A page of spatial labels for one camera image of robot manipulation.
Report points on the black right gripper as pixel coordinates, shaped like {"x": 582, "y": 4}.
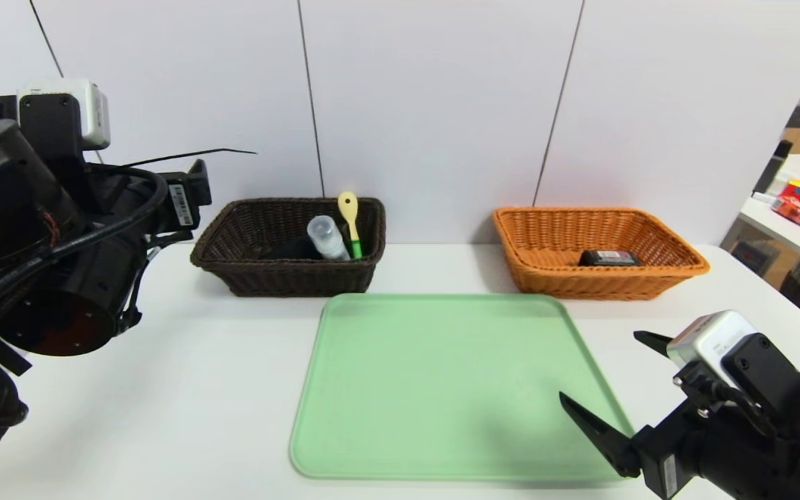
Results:
{"x": 660, "y": 464}

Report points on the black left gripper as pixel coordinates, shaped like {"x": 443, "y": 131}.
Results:
{"x": 179, "y": 204}

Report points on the black glasses case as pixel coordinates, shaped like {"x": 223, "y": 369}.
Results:
{"x": 296, "y": 248}

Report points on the small black carton pink top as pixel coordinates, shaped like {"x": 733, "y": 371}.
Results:
{"x": 608, "y": 257}

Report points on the white bottle with clear cap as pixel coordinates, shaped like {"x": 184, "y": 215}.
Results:
{"x": 327, "y": 236}

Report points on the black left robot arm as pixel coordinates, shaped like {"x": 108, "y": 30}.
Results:
{"x": 67, "y": 298}

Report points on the dark brown wicker basket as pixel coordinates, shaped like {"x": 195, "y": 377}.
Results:
{"x": 268, "y": 278}

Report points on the orange wicker basket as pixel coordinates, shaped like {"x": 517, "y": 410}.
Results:
{"x": 546, "y": 281}

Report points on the light green plastic tray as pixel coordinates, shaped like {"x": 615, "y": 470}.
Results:
{"x": 442, "y": 389}

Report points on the white side table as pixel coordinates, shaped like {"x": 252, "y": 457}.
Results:
{"x": 789, "y": 237}

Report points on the red snack package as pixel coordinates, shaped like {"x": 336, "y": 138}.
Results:
{"x": 796, "y": 214}

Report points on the black upright panel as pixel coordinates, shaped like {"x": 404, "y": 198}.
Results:
{"x": 771, "y": 172}

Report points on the red and yellow box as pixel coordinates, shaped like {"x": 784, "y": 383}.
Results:
{"x": 798, "y": 189}

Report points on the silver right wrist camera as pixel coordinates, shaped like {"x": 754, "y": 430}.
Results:
{"x": 709, "y": 340}

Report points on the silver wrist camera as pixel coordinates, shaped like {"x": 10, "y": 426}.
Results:
{"x": 84, "y": 107}
{"x": 709, "y": 340}

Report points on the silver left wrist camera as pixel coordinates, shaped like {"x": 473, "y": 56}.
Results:
{"x": 84, "y": 107}

